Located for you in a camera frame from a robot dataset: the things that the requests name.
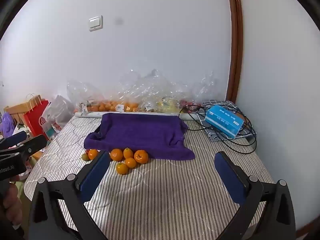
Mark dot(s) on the striped mattress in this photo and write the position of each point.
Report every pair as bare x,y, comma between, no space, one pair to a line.
162,192

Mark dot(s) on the clear bag of red fruit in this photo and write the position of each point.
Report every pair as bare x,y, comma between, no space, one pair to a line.
190,103

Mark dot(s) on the empty clear plastic bag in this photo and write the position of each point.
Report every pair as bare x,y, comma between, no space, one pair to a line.
82,91

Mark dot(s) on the orange with stem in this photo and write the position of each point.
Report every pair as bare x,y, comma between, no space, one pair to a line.
122,168

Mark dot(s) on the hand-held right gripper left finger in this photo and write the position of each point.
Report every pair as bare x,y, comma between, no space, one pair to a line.
96,175

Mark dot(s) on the white plastic bag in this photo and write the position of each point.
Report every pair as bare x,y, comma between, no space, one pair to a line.
58,112

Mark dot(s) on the white light switch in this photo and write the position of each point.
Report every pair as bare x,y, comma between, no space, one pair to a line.
95,23

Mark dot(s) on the clear bag of oranges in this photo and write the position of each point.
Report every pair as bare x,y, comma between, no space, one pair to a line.
110,106

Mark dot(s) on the person's left hand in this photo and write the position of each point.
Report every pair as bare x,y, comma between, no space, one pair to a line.
12,205

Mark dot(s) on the yellowish orange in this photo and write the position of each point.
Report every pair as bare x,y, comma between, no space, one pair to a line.
127,153

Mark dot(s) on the large wrinkled orange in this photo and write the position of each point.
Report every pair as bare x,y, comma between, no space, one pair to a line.
141,156

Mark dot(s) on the red paper bag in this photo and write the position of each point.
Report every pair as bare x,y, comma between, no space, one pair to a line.
35,121

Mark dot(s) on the purple fluffy item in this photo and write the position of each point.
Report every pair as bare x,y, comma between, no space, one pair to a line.
6,125

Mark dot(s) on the small green fruit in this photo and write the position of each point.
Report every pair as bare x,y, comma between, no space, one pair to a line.
85,157

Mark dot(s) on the blue tissue pack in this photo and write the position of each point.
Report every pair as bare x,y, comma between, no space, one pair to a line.
223,121

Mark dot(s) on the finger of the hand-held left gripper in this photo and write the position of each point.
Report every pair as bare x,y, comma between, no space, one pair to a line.
15,138
33,143

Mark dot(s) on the dark patterned cloth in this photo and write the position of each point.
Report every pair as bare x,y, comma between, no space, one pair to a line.
211,135

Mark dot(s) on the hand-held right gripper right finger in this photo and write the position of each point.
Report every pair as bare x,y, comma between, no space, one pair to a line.
230,180

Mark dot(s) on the purple towel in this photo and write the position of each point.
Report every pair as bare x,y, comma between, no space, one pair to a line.
140,132

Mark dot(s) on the brown paper bag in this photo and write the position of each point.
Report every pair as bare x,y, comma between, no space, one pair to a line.
17,111

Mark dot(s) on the brown wooden door frame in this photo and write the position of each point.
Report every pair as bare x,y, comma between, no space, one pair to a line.
236,42

